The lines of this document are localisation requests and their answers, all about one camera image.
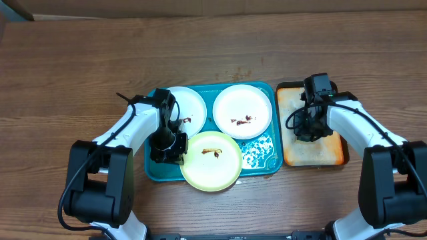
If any white plate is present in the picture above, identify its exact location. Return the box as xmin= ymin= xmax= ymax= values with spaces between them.
xmin=167 ymin=87 xmax=207 ymax=139
xmin=213 ymin=84 xmax=273 ymax=140

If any light green plate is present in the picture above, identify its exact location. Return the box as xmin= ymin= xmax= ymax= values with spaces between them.
xmin=180 ymin=131 xmax=243 ymax=192

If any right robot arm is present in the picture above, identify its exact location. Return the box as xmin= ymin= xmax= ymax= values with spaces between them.
xmin=286 ymin=73 xmax=426 ymax=240

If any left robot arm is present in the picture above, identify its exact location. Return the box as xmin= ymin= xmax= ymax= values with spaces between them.
xmin=57 ymin=89 xmax=188 ymax=239

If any black tray with soapy water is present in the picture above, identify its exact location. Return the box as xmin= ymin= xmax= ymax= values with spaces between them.
xmin=276 ymin=81 xmax=350 ymax=167

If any teal plastic tray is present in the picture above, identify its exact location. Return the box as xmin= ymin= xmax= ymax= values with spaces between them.
xmin=144 ymin=81 xmax=284 ymax=182

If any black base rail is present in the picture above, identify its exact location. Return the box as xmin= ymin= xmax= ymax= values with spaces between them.
xmin=146 ymin=231 xmax=333 ymax=240

